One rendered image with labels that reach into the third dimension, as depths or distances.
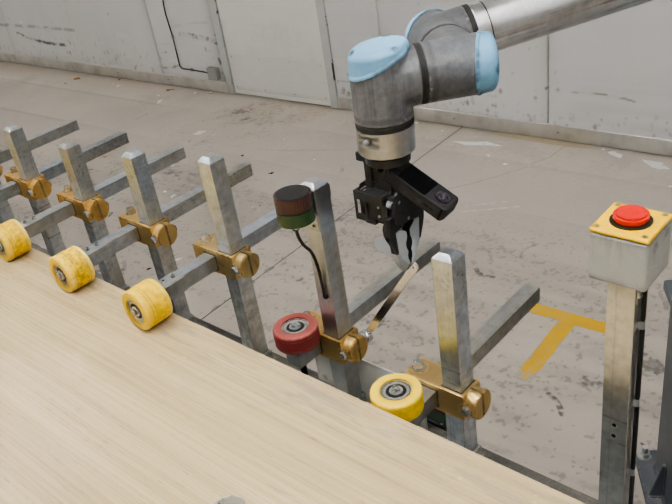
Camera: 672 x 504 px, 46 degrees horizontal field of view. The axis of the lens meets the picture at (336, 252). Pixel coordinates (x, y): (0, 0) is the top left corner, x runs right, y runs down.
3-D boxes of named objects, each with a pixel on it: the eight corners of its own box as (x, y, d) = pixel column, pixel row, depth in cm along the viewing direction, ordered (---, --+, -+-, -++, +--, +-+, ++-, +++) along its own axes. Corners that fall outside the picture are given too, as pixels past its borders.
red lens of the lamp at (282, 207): (293, 193, 126) (291, 181, 125) (321, 201, 122) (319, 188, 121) (267, 210, 122) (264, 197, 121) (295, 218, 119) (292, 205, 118)
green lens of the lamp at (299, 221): (296, 207, 127) (293, 195, 126) (323, 215, 124) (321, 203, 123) (270, 224, 124) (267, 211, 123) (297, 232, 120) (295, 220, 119)
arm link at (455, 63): (481, 17, 120) (402, 31, 120) (506, 36, 110) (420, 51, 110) (483, 77, 125) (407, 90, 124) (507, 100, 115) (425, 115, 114)
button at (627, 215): (621, 213, 93) (621, 200, 92) (655, 220, 90) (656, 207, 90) (606, 228, 90) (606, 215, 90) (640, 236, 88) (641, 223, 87)
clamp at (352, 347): (314, 330, 149) (310, 308, 146) (370, 353, 140) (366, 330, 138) (294, 346, 145) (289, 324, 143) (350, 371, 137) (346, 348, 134)
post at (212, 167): (260, 358, 166) (210, 149, 142) (271, 363, 164) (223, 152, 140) (248, 367, 164) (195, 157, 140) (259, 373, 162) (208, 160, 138)
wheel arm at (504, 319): (524, 299, 149) (524, 280, 147) (541, 304, 147) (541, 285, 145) (385, 438, 123) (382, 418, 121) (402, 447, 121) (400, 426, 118)
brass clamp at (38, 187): (29, 183, 206) (22, 165, 203) (56, 193, 197) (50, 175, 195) (7, 192, 202) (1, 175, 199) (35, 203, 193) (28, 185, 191)
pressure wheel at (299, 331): (303, 355, 146) (293, 305, 141) (336, 369, 142) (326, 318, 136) (274, 379, 142) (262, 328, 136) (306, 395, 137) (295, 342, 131)
